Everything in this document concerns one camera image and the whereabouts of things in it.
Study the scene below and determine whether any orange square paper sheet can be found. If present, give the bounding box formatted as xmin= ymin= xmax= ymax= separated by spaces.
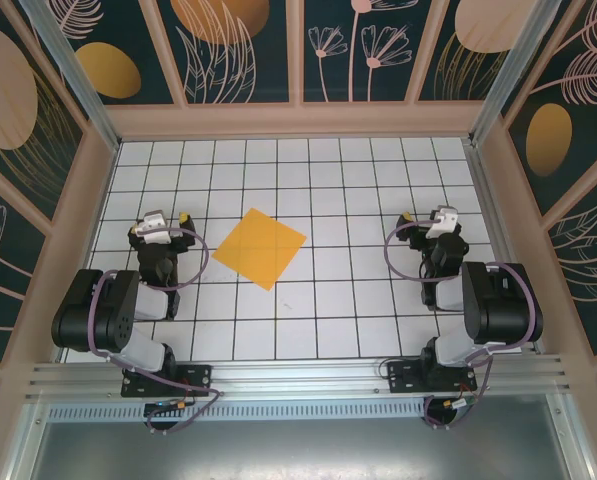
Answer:
xmin=211 ymin=207 xmax=309 ymax=292

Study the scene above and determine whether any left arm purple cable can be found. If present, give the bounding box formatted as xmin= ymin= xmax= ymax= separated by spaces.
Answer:
xmin=85 ymin=227 xmax=225 ymax=437

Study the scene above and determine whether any perforated grey cable duct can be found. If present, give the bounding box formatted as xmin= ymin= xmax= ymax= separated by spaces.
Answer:
xmin=47 ymin=397 xmax=429 ymax=422

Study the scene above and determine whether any grey metal sheet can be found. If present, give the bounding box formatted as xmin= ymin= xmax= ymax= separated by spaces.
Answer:
xmin=7 ymin=418 xmax=597 ymax=480

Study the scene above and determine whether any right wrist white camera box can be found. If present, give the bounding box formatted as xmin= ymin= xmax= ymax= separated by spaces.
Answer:
xmin=425 ymin=203 xmax=460 ymax=241

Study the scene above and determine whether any aluminium table edge rail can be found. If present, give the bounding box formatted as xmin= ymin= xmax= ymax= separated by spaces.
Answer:
xmin=463 ymin=139 xmax=547 ymax=357

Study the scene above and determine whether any aluminium frame bar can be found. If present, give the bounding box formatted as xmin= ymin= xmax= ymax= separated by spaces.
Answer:
xmin=0 ymin=399 xmax=52 ymax=480
xmin=546 ymin=394 xmax=597 ymax=480

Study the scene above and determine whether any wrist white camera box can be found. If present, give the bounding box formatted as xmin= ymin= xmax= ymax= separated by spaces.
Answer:
xmin=135 ymin=211 xmax=173 ymax=246
xmin=425 ymin=203 xmax=460 ymax=241

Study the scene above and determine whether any aluminium corner post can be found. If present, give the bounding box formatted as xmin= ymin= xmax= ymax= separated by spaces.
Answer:
xmin=18 ymin=0 xmax=123 ymax=153
xmin=467 ymin=0 xmax=575 ymax=149

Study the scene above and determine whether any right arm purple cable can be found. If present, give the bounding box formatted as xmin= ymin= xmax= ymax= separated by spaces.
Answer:
xmin=383 ymin=219 xmax=540 ymax=432

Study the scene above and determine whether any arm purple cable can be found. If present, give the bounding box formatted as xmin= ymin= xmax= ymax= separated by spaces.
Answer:
xmin=85 ymin=227 xmax=225 ymax=437
xmin=383 ymin=219 xmax=540 ymax=432

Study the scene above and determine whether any long slotted aluminium rail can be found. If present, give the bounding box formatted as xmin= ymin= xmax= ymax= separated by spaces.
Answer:
xmin=25 ymin=353 xmax=575 ymax=403

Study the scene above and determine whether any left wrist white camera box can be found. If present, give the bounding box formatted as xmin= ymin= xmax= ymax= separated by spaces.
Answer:
xmin=135 ymin=211 xmax=173 ymax=246

